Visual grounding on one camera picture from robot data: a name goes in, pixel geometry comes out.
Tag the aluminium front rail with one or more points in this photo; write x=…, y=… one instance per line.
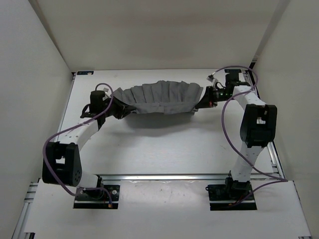
x=162, y=177

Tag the left blue label sticker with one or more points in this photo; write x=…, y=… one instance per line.
x=85, y=72

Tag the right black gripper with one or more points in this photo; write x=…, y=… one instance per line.
x=207, y=100

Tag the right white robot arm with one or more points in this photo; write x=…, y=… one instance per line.
x=258, y=126

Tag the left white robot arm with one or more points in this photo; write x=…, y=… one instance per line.
x=61, y=159

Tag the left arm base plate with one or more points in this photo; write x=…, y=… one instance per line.
x=98, y=199

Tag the right blue label sticker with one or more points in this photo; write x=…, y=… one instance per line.
x=232, y=71

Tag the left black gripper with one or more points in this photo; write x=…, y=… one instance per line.
x=123, y=109

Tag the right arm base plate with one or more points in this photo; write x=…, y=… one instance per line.
x=231, y=196

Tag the grey pleated skirt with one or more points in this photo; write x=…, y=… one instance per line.
x=165, y=97

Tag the right aluminium side rail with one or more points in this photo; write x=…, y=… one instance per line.
x=250, y=77

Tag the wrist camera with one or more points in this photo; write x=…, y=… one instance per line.
x=107, y=94
x=211, y=78

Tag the left aluminium frame rail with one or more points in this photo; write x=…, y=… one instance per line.
x=24, y=153

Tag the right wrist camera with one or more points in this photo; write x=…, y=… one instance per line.
x=211, y=78

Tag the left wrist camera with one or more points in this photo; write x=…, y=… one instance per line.
x=107, y=94

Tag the blue label sticker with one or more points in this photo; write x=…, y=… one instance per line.
x=232, y=71
x=85, y=72

